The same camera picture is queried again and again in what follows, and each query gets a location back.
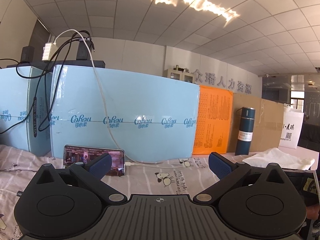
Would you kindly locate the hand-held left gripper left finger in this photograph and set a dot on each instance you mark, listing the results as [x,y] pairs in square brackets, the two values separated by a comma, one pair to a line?
[100,166]

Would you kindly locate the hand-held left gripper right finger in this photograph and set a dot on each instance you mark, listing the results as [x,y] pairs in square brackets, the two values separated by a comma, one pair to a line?
[220,166]

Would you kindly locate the smartphone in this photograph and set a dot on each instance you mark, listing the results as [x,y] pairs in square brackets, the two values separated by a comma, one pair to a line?
[75,155]

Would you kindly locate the folded white garment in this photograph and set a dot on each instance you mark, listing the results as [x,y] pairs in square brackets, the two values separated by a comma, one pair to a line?
[280,158]

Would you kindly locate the dark blue vacuum bottle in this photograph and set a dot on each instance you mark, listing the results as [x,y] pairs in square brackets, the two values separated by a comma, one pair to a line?
[243,145]

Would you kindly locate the orange printed box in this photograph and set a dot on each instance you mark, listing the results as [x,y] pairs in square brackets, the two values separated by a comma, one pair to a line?
[212,120]

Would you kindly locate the cartoon printed striped bedsheet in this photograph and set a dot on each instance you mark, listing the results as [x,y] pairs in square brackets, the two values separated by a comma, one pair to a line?
[155,182]

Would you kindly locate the brown cardboard box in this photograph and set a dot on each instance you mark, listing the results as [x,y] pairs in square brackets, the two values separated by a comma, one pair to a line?
[267,125]

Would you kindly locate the white paper bag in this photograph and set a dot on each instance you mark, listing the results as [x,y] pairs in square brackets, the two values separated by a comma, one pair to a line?
[291,120]

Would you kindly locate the large light blue carton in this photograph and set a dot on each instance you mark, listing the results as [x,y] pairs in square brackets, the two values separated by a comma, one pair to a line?
[150,100]

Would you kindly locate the dark flat board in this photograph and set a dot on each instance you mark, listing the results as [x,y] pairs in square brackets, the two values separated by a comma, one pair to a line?
[75,63]

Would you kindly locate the small light blue carton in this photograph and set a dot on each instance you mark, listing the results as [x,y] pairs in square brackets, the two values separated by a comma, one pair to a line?
[15,92]

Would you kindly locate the black power adapter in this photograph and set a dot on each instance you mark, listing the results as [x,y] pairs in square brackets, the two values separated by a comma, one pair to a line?
[82,51]

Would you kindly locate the white power adapter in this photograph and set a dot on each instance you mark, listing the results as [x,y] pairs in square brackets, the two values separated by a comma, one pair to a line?
[48,51]

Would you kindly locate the black block device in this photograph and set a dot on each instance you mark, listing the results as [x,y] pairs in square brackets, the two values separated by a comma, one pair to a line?
[27,54]

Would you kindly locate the grey wall lettering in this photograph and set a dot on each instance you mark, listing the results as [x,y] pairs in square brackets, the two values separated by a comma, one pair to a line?
[199,77]

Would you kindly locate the beige wall cabinet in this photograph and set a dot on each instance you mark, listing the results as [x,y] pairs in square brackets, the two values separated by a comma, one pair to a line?
[175,75]

